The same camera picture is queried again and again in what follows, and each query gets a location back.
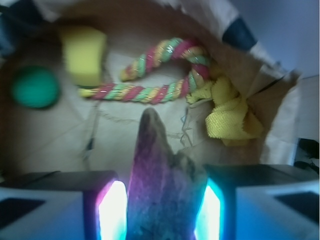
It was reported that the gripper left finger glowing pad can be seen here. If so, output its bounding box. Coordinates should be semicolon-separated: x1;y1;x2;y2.
0;170;128;240

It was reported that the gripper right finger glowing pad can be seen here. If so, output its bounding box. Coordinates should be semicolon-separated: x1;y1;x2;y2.
194;164;320;240

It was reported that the brown wood chip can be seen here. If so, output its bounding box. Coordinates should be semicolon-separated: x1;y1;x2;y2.
126;108;208;240

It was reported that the yellow cloth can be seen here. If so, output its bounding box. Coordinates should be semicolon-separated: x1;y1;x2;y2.
186;76;264;146

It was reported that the green ball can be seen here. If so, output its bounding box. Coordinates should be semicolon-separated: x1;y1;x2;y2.
11;65;60;109

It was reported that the brown paper bag bin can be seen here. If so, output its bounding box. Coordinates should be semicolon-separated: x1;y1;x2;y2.
0;0;302;180

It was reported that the yellow sponge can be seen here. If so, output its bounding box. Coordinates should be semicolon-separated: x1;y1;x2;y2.
58;25;107;88

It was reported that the multicolour twisted rope toy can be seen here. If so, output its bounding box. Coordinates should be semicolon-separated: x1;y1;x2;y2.
78;37;211;105

